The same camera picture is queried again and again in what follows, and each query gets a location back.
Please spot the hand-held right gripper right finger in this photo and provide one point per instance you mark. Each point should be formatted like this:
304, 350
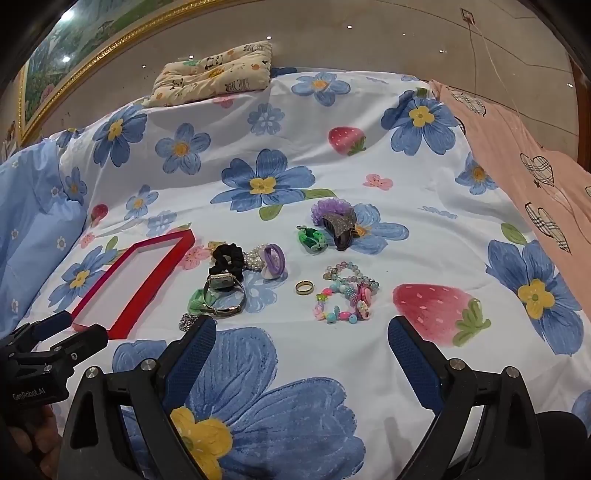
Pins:
411, 355

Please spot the purple flower hair clip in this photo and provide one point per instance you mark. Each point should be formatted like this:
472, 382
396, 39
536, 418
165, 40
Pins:
328, 207

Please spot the dark cloth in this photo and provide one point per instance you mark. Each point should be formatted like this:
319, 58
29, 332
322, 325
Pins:
558, 434

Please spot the person's left hand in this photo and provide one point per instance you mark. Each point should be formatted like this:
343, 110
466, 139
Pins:
41, 434

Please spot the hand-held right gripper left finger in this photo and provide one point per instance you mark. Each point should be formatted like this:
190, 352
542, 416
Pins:
194, 355

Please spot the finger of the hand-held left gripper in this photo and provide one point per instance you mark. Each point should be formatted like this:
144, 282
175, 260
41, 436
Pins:
51, 321
85, 339

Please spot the yellow flower hair clip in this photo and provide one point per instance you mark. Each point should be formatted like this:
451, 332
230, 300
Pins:
213, 244

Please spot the black scrunchie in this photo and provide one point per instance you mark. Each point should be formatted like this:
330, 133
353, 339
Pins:
233, 264

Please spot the wall socket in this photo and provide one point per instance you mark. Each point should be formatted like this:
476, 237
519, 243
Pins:
468, 15

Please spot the dark claw hair clip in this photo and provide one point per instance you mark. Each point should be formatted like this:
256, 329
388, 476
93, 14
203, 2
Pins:
341, 230

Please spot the light blue pillow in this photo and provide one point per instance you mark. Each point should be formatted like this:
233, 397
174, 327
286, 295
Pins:
32, 207

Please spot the pink hair clip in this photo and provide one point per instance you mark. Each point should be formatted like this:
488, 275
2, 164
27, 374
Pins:
362, 300

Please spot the pink heart print blanket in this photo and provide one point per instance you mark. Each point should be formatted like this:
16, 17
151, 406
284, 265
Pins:
508, 147

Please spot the blue floral bed sheet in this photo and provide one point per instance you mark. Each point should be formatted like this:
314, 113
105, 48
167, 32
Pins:
323, 161

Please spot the brown wooden frame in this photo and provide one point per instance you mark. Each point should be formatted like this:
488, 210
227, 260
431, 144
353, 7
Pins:
582, 115

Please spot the red jewelry box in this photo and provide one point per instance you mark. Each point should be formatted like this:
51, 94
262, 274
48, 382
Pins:
124, 286

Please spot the wristwatch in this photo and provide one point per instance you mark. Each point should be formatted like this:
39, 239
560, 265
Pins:
220, 280

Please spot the gold framed painting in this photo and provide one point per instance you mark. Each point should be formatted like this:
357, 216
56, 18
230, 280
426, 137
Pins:
69, 50

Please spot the panda print pillow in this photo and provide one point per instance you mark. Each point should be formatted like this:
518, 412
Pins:
207, 74

